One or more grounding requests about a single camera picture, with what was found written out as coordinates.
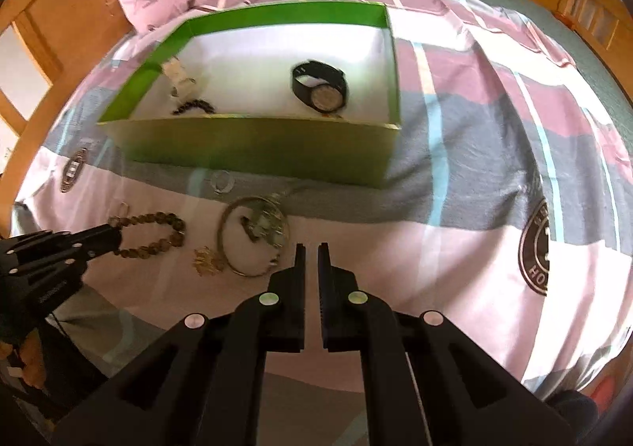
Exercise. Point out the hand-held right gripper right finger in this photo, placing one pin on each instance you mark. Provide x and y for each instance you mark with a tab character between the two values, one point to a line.
324	262

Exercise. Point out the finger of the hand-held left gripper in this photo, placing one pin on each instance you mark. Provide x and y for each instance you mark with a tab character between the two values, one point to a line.
101	238

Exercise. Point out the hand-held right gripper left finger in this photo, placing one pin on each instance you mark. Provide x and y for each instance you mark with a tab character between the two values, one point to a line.
299	262

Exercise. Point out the metal bangle with charms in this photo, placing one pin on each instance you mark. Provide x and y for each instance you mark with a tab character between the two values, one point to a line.
254	233

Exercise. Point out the green cardboard box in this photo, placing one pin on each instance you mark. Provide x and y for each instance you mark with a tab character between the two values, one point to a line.
257	129

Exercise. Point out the gold pendant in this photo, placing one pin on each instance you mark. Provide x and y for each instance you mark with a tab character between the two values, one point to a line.
206	264

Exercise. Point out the black wristwatch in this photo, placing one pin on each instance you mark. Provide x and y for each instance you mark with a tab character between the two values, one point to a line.
319	86

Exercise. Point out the plaid bed sheet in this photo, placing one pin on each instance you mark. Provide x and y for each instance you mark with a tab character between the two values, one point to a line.
470	154

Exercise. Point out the wooden bed frame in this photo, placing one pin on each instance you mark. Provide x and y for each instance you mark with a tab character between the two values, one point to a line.
54	60

